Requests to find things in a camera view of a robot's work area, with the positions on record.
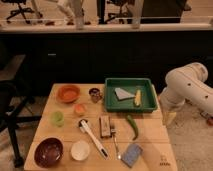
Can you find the purple bowl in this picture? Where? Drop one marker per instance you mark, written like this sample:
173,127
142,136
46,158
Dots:
48,153

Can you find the black office chair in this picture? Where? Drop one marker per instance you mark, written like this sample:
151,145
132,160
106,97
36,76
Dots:
22,11

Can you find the green chili pepper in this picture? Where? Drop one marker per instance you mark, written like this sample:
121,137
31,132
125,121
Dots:
133,125

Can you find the white handled spatula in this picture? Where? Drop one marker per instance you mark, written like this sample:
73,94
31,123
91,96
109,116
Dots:
83,125

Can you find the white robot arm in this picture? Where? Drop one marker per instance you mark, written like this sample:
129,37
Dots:
186,83

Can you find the green plastic cup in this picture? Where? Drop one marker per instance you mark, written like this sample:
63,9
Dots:
57,119

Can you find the dark metal cup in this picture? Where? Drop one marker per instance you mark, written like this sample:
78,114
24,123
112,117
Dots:
95,94

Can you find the orange bowl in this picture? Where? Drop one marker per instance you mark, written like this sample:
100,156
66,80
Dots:
68,93

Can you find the small orange cup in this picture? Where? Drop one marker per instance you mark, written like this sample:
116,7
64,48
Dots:
79,109

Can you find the green plastic tray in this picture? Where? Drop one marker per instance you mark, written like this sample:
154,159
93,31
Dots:
113,104

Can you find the brown rectangular block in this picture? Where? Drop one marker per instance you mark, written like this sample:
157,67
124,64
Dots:
105,126

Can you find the yellow corn cob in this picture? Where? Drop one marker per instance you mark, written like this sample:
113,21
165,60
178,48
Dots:
137,100

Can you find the black chair at left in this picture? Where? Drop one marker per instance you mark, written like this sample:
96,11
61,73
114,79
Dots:
9,119

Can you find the grey towel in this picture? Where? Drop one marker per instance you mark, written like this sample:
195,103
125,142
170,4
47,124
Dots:
123,94

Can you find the blue sponge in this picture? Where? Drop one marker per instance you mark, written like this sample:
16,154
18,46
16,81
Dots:
131,154

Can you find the silver metal fork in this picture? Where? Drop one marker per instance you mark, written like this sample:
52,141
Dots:
113,132

